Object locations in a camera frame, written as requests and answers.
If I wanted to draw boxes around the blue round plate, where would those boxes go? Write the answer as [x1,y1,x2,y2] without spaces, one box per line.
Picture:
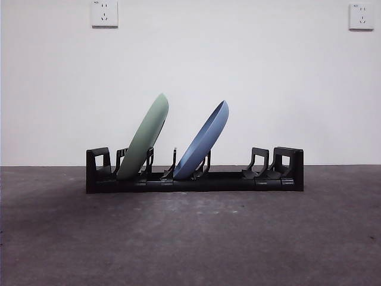
[173,100,230,181]

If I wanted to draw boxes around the pale green round plate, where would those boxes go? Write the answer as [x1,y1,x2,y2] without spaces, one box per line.
[116,92,170,181]

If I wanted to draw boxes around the black plastic plate rack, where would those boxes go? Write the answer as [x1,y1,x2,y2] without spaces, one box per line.
[85,146,305,194]

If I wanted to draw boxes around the white wall power outlet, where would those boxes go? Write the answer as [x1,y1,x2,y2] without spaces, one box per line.
[91,0,118,29]
[348,3,375,31]

